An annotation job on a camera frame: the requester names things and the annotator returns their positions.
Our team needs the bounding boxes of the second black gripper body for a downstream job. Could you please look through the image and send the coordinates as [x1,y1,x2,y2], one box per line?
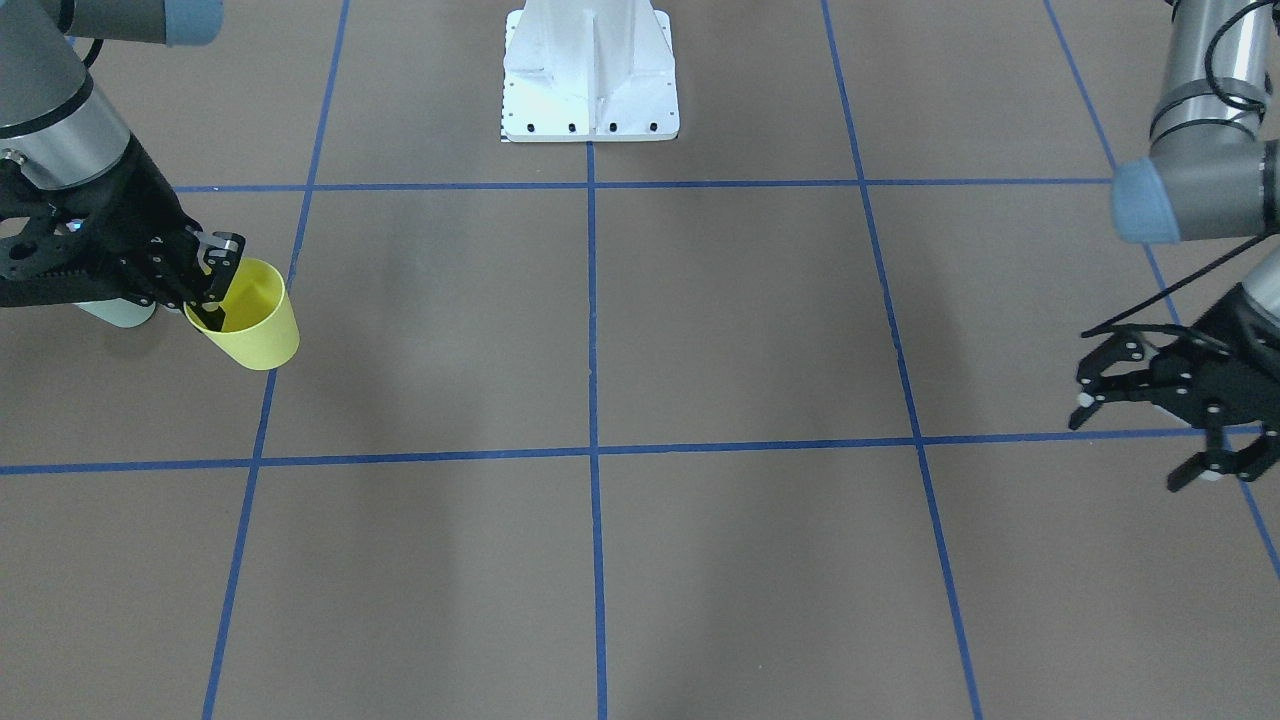
[1170,284,1279,428]

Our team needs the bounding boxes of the yellow plastic cup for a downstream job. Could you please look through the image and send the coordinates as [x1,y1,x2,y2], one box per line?
[183,258,300,372]

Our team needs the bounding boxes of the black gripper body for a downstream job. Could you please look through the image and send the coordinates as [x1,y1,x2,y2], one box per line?
[1,138,216,307]

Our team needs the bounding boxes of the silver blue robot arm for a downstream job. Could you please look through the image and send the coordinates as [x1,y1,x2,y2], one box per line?
[1,1,244,331]

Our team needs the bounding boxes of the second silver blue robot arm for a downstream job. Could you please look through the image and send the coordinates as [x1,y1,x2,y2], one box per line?
[1068,1,1279,492]

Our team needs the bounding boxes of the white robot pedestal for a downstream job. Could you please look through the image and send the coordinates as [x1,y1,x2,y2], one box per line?
[500,1,681,143]

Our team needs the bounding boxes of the green plastic cup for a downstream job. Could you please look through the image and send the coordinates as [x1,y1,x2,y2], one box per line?
[73,299,156,329]

